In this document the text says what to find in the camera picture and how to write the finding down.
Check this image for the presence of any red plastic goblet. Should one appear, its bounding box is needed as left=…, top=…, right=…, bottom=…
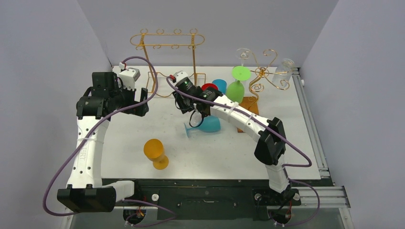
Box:
left=201, top=83, right=218, bottom=92

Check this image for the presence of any gold hook rack wooden base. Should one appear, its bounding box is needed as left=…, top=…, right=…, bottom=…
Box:
left=235, top=48, right=292, bottom=134

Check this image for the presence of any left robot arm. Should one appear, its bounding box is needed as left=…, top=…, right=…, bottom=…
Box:
left=57, top=68, right=149, bottom=213

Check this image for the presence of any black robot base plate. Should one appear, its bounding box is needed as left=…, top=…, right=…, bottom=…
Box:
left=111, top=178, right=301, bottom=221

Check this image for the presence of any clear patterned wine glass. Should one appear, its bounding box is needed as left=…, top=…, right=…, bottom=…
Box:
left=271, top=59, right=295, bottom=90

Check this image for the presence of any blue plastic goblet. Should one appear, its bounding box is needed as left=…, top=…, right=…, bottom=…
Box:
left=212, top=79, right=227, bottom=94
left=183, top=116, right=221, bottom=138

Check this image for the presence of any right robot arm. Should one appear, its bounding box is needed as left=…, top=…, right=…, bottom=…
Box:
left=173, top=77, right=289, bottom=204

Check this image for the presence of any tall gold wire glass rack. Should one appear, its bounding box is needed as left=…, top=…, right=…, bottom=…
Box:
left=129, top=28, right=206, bottom=83

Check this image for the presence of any orange plastic goblet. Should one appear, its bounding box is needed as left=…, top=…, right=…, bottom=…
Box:
left=143, top=139, right=169, bottom=170

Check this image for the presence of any small clear front wine glass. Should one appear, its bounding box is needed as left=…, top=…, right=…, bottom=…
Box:
left=236, top=48, right=251, bottom=66

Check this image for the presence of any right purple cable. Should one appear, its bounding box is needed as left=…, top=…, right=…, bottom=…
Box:
left=166, top=75, right=321, bottom=228

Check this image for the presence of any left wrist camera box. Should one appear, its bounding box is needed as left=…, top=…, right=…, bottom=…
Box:
left=118, top=62, right=140, bottom=91

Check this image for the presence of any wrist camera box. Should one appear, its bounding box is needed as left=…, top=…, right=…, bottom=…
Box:
left=169, top=71, right=189, bottom=84
left=118, top=62, right=140, bottom=91

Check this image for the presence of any aluminium table frame rail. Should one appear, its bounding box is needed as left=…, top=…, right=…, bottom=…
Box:
left=292, top=67, right=350, bottom=208

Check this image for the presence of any green plastic goblet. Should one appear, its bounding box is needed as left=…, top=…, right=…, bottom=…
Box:
left=226, top=65, right=251, bottom=103

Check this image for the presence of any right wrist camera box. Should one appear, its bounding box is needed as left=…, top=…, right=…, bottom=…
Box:
left=169, top=71, right=189, bottom=84

